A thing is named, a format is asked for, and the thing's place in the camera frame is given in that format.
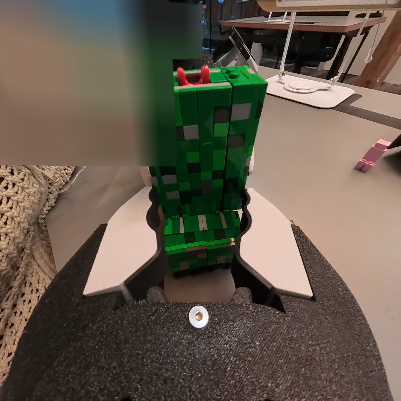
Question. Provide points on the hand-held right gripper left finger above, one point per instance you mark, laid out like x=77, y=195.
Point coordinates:
x=125, y=247

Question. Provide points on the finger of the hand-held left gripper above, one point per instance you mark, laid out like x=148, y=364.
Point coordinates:
x=251, y=163
x=144, y=175

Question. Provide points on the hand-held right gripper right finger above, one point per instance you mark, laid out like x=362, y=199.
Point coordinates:
x=272, y=250

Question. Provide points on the green lego creeper figure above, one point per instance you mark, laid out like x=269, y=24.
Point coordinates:
x=213, y=156

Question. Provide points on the pink lego pig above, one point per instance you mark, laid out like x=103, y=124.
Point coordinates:
x=372, y=156

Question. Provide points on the black white folding stand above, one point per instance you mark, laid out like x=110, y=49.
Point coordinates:
x=244, y=47

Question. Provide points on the white book stand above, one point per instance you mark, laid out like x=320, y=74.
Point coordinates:
x=313, y=84

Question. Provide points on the wooden table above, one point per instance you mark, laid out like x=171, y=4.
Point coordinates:
x=304, y=23

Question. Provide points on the cream knit sweater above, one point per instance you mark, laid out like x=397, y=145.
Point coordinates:
x=22, y=244

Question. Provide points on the wooden post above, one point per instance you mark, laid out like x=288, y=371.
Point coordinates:
x=382, y=53

